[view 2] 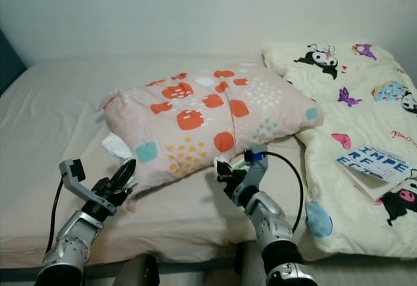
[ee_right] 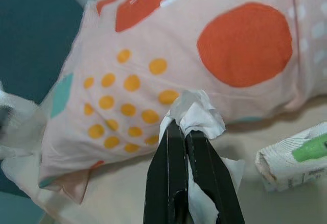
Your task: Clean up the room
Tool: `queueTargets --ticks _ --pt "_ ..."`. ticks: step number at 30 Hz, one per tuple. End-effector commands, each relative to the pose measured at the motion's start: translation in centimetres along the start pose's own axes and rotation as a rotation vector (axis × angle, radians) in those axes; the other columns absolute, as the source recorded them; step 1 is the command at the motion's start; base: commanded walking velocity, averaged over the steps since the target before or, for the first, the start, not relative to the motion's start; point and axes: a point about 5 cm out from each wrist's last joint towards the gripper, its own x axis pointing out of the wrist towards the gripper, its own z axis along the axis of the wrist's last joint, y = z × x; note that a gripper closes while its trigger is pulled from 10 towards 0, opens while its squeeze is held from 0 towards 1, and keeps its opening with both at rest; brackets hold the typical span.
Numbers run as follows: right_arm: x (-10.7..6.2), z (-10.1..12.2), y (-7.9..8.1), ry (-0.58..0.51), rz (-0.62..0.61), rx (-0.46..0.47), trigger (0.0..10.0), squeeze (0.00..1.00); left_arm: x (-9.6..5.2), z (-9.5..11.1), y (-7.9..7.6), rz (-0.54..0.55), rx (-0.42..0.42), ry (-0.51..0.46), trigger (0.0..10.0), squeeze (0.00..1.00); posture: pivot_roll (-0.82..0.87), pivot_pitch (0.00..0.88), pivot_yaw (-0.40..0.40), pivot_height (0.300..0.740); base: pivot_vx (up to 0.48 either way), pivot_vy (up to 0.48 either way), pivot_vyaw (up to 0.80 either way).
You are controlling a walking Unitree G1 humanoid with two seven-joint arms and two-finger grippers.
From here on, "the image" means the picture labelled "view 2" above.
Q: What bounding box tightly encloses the cream cartoon print blanket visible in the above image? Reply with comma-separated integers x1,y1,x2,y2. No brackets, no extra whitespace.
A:
263,42,417,261

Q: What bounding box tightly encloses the beige sheeted bed mattress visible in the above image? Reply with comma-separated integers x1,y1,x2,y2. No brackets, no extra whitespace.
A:
0,57,417,270

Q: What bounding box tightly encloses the pink pillow with orange patches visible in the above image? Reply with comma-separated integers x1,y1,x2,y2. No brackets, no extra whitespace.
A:
101,66,325,192

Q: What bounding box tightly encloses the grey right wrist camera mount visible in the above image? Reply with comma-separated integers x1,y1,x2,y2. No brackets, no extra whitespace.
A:
235,146,268,208

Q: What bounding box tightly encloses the white book with blue letters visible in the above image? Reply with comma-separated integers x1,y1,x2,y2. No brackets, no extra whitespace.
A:
336,144,417,202

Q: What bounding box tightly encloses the white and green tube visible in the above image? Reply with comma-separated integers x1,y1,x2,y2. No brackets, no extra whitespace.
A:
215,156,253,173

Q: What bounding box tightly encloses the crumpled white tissue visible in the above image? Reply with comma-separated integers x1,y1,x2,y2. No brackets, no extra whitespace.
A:
102,133,136,162

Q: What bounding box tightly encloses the dark blue padded headboard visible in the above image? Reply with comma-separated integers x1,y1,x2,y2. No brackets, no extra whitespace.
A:
0,32,27,94

